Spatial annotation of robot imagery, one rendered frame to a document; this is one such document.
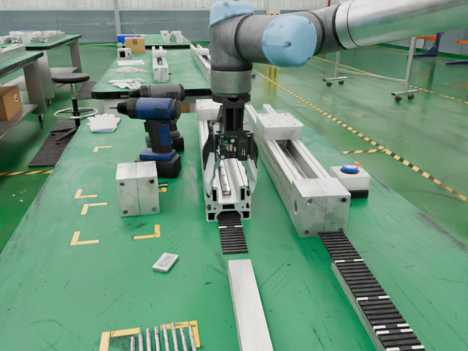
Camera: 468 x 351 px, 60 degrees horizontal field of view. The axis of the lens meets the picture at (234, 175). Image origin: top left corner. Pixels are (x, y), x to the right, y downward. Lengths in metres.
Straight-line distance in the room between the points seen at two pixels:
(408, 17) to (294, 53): 0.16
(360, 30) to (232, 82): 0.22
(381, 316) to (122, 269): 0.45
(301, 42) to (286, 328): 0.42
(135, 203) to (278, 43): 0.51
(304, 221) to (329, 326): 0.26
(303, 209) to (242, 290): 0.25
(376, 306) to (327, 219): 0.26
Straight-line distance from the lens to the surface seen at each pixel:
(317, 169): 1.00
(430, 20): 0.66
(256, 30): 0.66
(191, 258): 0.80
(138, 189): 0.94
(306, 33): 0.65
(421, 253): 0.89
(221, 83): 0.73
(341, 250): 0.79
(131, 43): 4.60
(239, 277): 0.70
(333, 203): 0.85
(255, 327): 0.61
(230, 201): 0.91
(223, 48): 0.72
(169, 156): 1.14
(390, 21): 0.68
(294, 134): 1.22
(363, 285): 0.70
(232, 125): 0.73
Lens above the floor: 1.22
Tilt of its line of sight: 22 degrees down
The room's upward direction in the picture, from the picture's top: straight up
